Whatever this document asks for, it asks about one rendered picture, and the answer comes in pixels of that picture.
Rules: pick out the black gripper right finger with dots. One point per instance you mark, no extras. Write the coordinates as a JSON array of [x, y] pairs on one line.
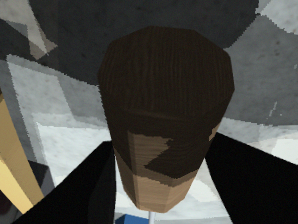
[[254, 186]]

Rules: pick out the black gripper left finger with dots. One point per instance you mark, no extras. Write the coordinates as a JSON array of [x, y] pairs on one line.
[[86, 196]]

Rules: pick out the blue cube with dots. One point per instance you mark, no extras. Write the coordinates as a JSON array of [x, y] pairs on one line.
[[130, 219]]

